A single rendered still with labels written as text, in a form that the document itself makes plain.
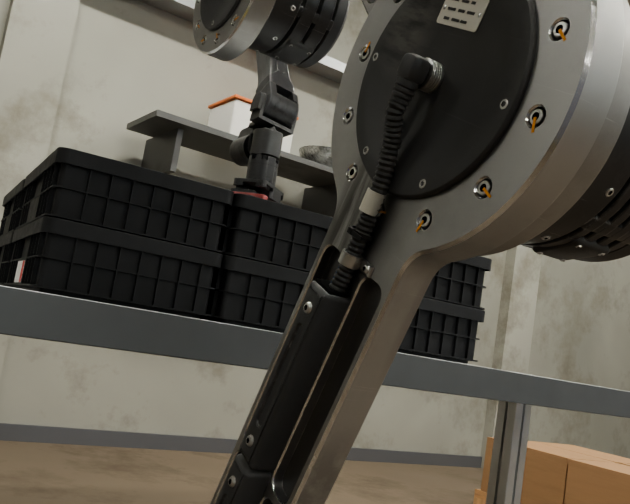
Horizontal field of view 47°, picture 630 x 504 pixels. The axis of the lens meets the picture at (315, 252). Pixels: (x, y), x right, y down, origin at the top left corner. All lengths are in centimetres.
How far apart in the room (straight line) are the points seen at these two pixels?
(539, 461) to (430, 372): 269
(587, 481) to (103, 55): 312
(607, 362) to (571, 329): 58
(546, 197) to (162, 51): 387
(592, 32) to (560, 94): 4
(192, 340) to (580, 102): 44
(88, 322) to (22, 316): 6
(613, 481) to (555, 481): 30
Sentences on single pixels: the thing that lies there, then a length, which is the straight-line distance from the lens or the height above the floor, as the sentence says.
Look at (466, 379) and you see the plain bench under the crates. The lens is 94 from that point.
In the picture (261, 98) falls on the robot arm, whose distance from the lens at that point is 138.
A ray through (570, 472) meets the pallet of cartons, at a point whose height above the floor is 33.
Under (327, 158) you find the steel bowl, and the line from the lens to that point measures 411.
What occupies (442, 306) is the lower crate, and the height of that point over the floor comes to 81.
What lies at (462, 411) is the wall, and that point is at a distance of 548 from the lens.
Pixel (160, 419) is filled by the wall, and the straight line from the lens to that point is 415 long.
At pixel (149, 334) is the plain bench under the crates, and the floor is 68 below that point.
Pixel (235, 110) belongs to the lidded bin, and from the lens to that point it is 382.
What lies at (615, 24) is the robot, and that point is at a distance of 45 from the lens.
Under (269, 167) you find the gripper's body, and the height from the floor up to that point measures 100.
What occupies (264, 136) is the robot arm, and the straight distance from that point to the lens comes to 136.
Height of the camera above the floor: 69
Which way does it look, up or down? 7 degrees up
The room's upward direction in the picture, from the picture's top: 9 degrees clockwise
